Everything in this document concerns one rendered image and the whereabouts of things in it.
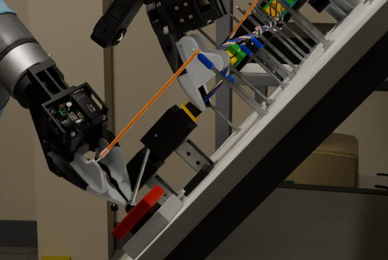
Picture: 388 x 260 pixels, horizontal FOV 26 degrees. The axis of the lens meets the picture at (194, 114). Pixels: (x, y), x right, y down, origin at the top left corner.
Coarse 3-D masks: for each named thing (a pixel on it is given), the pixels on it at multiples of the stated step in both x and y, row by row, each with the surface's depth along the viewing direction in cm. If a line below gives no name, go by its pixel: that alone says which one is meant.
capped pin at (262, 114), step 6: (198, 54) 92; (204, 60) 91; (210, 66) 91; (216, 72) 92; (222, 78) 91; (228, 84) 92; (234, 90) 91; (240, 96) 91; (246, 96) 91; (246, 102) 92; (252, 102) 91; (252, 108) 91; (258, 108) 91; (264, 114) 91
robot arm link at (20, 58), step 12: (24, 48) 114; (36, 48) 115; (12, 60) 113; (24, 60) 112; (36, 60) 113; (0, 72) 114; (12, 72) 112; (24, 72) 112; (12, 84) 112; (12, 96) 114
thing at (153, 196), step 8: (152, 192) 82; (160, 192) 83; (144, 200) 79; (152, 200) 80; (136, 208) 80; (144, 208) 80; (152, 208) 82; (128, 216) 80; (136, 216) 80; (144, 216) 81; (120, 224) 81; (128, 224) 80; (136, 224) 81; (112, 232) 81; (120, 232) 81; (136, 232) 81
